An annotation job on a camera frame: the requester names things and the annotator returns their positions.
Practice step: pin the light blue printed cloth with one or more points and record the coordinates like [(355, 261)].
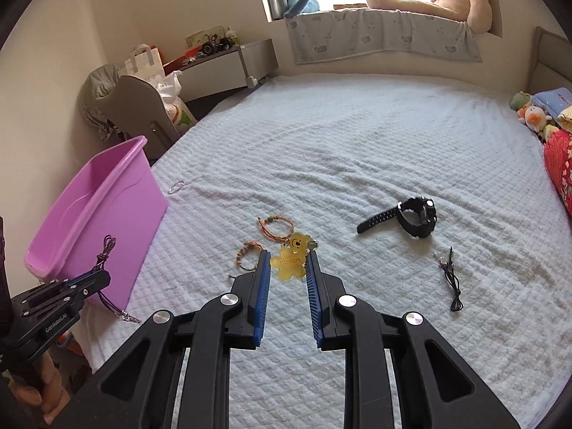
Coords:
[(357, 35)]

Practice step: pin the person's left hand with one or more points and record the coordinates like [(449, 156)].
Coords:
[(44, 404)]

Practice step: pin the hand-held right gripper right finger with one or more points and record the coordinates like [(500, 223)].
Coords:
[(315, 304)]

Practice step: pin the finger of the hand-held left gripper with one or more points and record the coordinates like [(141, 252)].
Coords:
[(67, 283), (76, 295)]

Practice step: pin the purple plastic bin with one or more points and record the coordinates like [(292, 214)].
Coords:
[(111, 214)]

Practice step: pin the blue plush toy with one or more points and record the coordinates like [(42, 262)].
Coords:
[(299, 4)]

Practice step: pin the black wrist watch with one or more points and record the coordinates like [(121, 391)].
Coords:
[(415, 221)]

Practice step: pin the white toy box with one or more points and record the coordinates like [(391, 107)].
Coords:
[(199, 35)]

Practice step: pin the red patterned quilt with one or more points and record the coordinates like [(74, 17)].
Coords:
[(561, 170)]

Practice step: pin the grey desk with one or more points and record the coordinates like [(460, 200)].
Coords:
[(214, 71)]

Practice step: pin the green plush toy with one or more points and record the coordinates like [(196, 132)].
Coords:
[(518, 100)]

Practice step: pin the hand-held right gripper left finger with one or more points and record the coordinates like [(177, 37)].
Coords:
[(261, 304)]

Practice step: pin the white pig plush toy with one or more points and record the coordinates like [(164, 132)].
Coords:
[(534, 116)]

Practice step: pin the white plastic bag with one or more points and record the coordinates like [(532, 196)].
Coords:
[(178, 107)]

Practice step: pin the white paper bag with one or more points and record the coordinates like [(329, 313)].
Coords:
[(143, 65)]

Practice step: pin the blue printed pillow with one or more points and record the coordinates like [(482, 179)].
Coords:
[(552, 98)]

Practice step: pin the black toy car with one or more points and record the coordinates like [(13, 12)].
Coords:
[(214, 46)]

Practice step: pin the grey padded headboard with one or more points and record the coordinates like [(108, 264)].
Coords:
[(547, 62)]

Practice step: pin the grey clothing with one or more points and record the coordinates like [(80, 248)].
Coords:
[(96, 94)]

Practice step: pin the grey chair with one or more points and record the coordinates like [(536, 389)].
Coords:
[(138, 107)]

